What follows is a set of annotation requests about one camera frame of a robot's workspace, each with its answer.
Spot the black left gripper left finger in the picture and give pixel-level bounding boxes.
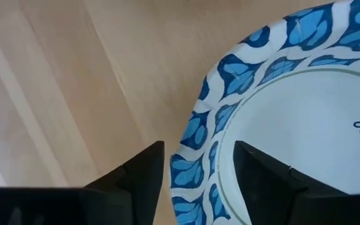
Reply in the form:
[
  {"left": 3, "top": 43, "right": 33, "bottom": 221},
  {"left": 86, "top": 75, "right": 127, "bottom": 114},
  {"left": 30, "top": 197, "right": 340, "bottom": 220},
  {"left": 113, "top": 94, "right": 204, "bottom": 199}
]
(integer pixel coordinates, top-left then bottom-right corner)
[{"left": 84, "top": 141, "right": 165, "bottom": 225}]

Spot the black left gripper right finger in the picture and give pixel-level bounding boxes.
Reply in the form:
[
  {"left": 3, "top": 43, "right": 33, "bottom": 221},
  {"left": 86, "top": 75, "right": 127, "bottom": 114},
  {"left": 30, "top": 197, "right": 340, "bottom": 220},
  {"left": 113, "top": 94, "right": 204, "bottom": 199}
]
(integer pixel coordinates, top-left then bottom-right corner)
[{"left": 232, "top": 140, "right": 348, "bottom": 225}]

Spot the blue patterned paper bowl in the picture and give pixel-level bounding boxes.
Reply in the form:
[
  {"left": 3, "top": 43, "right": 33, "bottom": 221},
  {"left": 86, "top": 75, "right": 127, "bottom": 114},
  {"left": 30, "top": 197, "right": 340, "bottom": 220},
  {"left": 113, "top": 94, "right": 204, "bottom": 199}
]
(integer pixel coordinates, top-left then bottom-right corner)
[{"left": 169, "top": 0, "right": 360, "bottom": 225}]

